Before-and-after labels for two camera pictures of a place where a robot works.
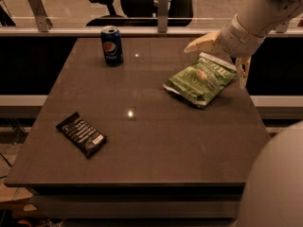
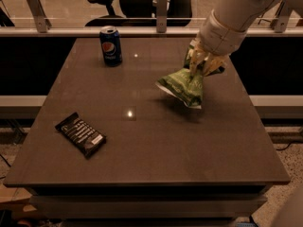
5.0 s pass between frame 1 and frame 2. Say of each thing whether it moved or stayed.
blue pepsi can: stayed
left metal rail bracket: stayed
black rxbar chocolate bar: stayed
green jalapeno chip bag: moved
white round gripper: moved
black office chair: stayed
